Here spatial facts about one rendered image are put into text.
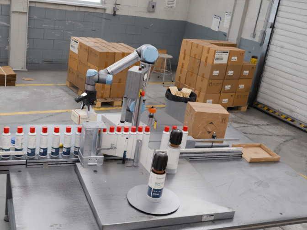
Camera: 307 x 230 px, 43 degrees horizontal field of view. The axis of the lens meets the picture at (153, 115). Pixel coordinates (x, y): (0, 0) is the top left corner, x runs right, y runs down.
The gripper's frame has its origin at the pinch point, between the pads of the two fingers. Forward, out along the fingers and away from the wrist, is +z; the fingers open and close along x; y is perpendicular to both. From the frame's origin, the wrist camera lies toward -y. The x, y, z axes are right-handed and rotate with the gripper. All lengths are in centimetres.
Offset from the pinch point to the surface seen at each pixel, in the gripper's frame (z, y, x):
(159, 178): -4, -3, -109
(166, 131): -6, 40, -54
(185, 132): -5, 56, -56
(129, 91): -33, 10, -44
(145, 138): 0, 25, -51
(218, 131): 3, 102, -43
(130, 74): -44, 9, -43
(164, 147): 6, 40, -54
